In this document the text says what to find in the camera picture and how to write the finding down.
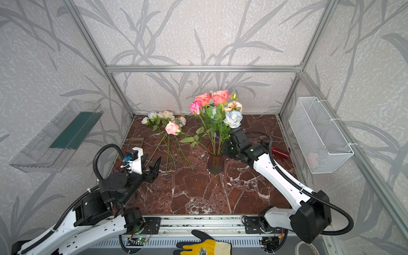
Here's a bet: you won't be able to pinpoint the dark red glass vase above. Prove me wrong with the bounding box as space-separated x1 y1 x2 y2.
207 142 225 175

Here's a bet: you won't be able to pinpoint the peach cream artificial flower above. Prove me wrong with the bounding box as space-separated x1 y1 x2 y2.
224 93 243 114

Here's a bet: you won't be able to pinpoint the magenta artificial rose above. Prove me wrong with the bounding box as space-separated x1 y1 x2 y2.
189 99 217 155

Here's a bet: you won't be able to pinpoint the white blue artificial rose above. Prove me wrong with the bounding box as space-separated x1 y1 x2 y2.
218 110 243 154

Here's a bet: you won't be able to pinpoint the red pink artificial rose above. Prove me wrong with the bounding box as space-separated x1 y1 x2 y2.
212 90 231 145

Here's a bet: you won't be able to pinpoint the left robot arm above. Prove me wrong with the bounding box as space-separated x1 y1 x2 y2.
12 156 161 255

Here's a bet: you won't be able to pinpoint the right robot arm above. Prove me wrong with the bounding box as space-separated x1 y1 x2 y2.
222 128 354 244

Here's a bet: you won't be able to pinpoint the brown garden hand rake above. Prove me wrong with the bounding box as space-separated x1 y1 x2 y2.
128 138 144 149

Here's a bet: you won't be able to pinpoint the white artificial rose bunch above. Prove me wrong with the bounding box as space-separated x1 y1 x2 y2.
141 110 193 171

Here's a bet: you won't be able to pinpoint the green circuit board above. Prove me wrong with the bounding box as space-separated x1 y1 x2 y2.
127 237 150 247

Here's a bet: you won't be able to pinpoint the yellow black work glove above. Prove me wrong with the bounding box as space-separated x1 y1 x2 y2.
173 230 232 255

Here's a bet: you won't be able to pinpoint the roll of white tape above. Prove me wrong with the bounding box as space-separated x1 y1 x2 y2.
294 241 320 255

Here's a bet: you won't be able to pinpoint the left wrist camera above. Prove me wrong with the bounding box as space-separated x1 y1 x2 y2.
121 147 143 175

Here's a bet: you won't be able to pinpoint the red handled pruning shears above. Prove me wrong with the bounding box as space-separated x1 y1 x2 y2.
261 140 290 159

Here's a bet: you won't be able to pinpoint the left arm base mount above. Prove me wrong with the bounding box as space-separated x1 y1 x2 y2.
135 217 162 235

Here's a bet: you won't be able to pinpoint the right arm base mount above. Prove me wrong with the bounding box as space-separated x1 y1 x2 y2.
241 215 264 234

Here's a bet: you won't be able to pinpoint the clear plastic wall shelf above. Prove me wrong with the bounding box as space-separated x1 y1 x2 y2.
10 99 104 173

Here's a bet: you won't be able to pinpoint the white wire mesh basket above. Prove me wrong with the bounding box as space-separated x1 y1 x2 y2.
289 97 354 174

